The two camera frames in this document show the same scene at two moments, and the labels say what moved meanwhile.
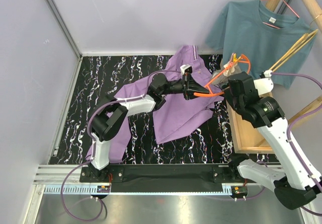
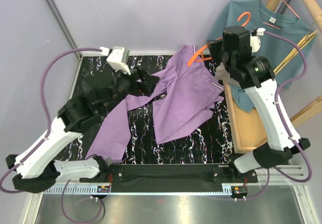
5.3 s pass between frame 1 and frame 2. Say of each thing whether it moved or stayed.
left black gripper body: moved
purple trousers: stayed
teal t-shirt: stayed
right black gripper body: moved
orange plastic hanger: moved
